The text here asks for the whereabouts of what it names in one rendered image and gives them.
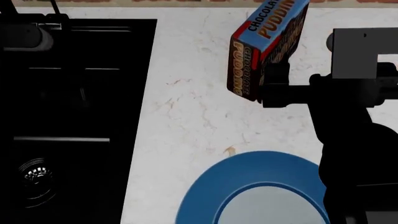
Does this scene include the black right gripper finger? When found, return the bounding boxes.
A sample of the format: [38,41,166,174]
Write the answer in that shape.
[263,62,290,86]
[262,84,312,108]

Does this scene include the blue plate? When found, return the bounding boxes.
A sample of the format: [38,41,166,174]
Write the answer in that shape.
[176,151,331,224]

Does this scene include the black kitchen sink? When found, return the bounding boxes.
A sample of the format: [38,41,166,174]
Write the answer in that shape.
[0,18,158,224]

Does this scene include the metal sink drain strainer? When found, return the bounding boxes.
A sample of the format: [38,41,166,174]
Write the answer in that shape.
[16,157,58,209]

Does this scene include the chocolate pudding box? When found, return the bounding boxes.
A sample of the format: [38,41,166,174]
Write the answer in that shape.
[226,0,310,104]

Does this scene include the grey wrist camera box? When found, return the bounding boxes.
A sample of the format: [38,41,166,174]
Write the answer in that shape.
[325,27,398,80]

